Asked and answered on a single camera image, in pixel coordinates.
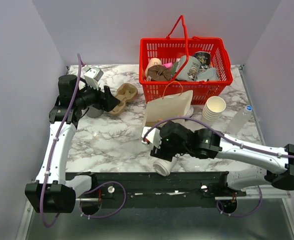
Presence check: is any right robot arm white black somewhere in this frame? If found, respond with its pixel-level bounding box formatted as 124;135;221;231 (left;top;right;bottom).
142;120;294;196

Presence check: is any brown fabric scrunchie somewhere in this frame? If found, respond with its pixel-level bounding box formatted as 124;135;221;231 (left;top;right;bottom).
147;65;171;82

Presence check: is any red plastic shopping basket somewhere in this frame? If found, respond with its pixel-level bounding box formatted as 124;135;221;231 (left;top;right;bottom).
139;15;233;105

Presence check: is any white paper takeout bag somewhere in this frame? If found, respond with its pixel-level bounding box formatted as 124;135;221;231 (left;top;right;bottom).
142;81;194;127

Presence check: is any brown cardboard cup carrier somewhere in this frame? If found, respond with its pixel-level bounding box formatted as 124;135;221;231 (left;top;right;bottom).
108;83;138;116

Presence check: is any black printed cup in basket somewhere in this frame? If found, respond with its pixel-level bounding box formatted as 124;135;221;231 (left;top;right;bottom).
193;51;211;71

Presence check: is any beige cup in basket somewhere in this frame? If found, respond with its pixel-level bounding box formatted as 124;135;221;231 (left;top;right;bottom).
144;57;162;78

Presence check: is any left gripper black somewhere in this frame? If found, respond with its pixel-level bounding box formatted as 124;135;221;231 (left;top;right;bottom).
75;80;121;112

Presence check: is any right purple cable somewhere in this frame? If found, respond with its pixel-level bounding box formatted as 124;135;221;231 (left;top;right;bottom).
142;117;294;219

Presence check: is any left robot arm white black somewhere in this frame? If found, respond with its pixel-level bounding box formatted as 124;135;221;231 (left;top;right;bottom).
24;74;120;213

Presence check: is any aluminium rail frame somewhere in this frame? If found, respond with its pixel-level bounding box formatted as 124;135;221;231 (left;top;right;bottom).
16;187;294;240

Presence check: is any clear plastic water bottle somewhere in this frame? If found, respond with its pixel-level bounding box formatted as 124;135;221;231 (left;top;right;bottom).
227;105;253;134

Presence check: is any pink item in basket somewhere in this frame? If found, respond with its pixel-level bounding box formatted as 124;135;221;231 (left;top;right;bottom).
162;62;173;69

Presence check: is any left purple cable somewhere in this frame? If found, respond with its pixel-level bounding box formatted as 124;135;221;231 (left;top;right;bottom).
39;52;127;228

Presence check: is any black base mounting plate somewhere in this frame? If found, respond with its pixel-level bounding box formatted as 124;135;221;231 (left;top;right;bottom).
64;171;247;209

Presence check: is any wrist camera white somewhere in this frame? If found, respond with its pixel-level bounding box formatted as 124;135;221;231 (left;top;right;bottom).
141;128;161;149
82;65;104;90

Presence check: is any grey printed cup in basket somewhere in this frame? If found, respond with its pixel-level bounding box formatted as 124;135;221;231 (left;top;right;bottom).
175;56;200;82

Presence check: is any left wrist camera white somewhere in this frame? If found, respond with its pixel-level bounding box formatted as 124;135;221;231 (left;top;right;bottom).
82;65;104;90

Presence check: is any grey pouch in basket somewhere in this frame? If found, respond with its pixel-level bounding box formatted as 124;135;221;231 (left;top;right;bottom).
197;67;219;82

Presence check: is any single white paper cup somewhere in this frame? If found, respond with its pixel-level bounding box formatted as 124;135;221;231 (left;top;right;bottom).
153;157;177;177

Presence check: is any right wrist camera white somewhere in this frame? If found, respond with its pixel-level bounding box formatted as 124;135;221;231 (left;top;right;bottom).
141;128;161;149

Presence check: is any purple cable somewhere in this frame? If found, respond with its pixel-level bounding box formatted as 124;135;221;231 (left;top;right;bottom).
142;117;294;219
39;52;127;228

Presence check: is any stack of white paper cups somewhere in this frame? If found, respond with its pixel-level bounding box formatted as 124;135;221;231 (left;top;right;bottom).
202;96;226;121

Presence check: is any grey felt straw holder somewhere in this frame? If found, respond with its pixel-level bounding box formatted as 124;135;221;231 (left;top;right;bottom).
86;106;104;119

